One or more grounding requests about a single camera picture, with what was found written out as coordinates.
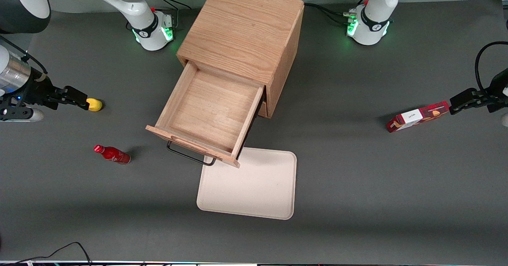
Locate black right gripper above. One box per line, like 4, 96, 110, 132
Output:
18, 73, 89, 110

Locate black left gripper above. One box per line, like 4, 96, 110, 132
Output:
450, 68, 508, 116

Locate black metal drawer handle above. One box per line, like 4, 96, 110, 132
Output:
166, 141, 217, 166

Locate wooden drawer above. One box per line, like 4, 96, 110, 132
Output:
146, 60, 266, 168

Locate red tartan cookie box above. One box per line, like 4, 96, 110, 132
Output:
386, 101, 451, 133

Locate red drink bottle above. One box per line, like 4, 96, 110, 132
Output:
93, 144, 131, 165

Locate wooden cabinet body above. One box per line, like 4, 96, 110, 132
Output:
177, 0, 305, 119

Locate beige plastic tray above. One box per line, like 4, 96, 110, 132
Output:
197, 147, 297, 220

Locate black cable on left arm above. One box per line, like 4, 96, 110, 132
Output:
475, 41, 508, 93

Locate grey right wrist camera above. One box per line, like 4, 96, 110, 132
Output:
0, 106, 44, 122

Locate thin black cable at table edge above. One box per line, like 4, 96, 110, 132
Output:
14, 241, 92, 266

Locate black cables at right arm base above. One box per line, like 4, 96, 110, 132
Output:
151, 0, 192, 28

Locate black cables at arm base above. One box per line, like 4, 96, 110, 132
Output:
151, 0, 192, 28
304, 3, 358, 25

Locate black cables at left arm base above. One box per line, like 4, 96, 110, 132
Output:
304, 3, 358, 25

